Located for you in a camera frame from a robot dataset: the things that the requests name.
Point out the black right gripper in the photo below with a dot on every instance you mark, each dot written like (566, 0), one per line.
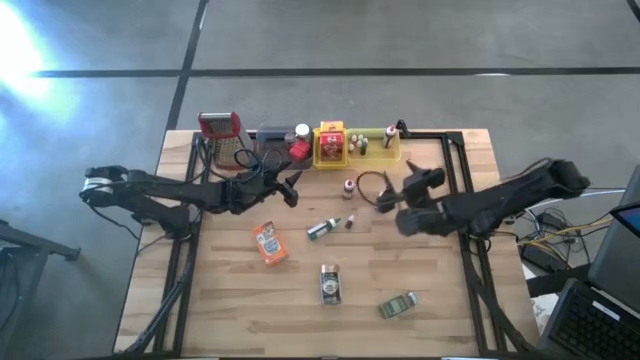
(425, 185)

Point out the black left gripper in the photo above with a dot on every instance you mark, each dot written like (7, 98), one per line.
(250, 194)

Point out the green food colouring bottle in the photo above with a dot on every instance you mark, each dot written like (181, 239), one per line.
(320, 230)

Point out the small clear glass jar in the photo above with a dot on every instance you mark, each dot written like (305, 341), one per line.
(289, 137)

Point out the red-tipped food colouring bottle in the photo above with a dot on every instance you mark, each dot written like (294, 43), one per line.
(348, 189)

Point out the red cereal box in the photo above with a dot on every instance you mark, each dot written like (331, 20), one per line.
(332, 147)

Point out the white-lid spice jar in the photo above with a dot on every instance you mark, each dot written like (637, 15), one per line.
(302, 131)

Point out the orange snack box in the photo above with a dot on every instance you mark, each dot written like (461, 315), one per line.
(270, 242)

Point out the yellow cereal box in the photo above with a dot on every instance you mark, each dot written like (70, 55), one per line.
(331, 126)

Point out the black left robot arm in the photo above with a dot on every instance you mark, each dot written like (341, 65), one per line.
(165, 190)

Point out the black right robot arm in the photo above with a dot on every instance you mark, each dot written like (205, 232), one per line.
(500, 200)

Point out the translucent yellow-green plastic bin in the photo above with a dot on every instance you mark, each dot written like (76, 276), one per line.
(380, 157)

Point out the yellow slotted plastic basket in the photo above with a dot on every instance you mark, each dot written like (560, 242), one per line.
(330, 165)

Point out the grey plastic bin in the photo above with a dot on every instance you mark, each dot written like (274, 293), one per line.
(272, 137)

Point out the black dropper bottle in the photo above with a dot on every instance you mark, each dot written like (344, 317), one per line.
(349, 222)

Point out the grey laptop with blue screen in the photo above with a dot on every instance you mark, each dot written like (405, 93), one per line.
(620, 265)

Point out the open black laptop keyboard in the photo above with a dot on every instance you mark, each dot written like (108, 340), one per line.
(590, 325)

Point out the black metal stand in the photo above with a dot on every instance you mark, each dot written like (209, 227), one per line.
(40, 245)

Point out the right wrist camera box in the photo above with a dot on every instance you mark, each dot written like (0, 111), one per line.
(387, 201)

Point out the metal frame clamp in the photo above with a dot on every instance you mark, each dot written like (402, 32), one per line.
(401, 127)

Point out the black metal table frame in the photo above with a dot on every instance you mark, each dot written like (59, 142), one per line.
(474, 300)

